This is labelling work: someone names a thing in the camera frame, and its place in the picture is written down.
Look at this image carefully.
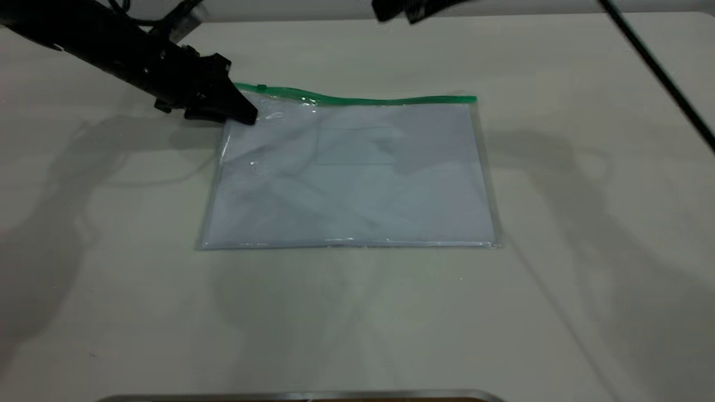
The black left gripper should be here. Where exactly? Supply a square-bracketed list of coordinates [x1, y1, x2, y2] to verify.
[148, 44, 259, 126]

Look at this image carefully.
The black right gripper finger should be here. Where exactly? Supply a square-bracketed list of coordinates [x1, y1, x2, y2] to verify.
[371, 0, 408, 23]
[407, 0, 471, 25]

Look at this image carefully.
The clear plastic bag green zipper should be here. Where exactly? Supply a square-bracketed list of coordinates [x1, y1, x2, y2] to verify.
[194, 83, 502, 251]

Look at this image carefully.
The grey metal rim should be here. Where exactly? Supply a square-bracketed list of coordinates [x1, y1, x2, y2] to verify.
[95, 389, 506, 402]

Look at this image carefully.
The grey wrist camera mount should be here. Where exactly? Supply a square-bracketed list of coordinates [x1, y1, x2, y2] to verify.
[166, 0, 205, 44]

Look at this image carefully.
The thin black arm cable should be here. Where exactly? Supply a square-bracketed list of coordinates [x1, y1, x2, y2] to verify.
[107, 0, 174, 28]

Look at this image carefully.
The thick black cable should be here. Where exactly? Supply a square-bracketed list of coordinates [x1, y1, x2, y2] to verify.
[599, 0, 715, 152]

